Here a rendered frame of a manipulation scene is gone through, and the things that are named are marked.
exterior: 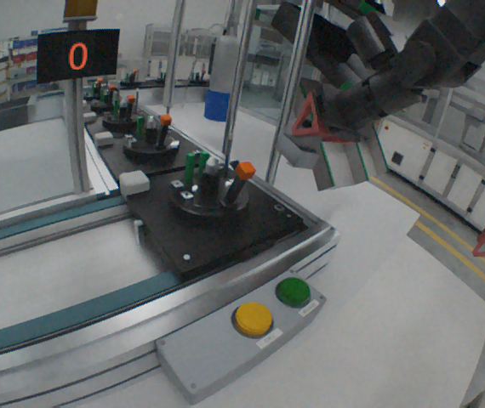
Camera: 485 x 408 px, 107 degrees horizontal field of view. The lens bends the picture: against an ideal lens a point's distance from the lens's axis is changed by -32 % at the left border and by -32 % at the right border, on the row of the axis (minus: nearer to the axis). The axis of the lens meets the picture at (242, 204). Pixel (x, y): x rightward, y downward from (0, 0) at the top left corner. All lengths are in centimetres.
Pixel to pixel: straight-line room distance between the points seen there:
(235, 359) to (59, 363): 18
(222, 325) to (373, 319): 31
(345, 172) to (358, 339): 36
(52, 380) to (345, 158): 65
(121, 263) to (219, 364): 22
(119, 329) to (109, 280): 12
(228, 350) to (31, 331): 23
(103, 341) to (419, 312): 56
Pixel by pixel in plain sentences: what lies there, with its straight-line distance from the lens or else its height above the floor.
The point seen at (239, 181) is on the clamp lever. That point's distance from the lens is 36.
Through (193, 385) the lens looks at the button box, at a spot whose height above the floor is 96.
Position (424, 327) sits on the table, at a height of 86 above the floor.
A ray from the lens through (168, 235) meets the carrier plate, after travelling 37.
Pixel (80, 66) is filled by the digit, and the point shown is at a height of 119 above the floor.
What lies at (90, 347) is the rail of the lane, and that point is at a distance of 30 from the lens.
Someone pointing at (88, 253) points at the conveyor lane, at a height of 92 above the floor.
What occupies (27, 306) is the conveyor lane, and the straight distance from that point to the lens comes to 41.
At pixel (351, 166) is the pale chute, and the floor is 103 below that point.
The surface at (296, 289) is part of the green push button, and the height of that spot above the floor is 97.
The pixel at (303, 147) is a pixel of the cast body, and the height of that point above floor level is 109.
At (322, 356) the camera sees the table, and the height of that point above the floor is 86.
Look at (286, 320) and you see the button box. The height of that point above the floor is 96.
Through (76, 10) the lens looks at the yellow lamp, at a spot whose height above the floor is 127.
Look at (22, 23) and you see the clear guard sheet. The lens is 46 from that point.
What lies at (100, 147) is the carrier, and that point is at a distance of 68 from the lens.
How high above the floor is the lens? 121
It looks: 32 degrees down
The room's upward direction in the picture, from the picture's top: 11 degrees clockwise
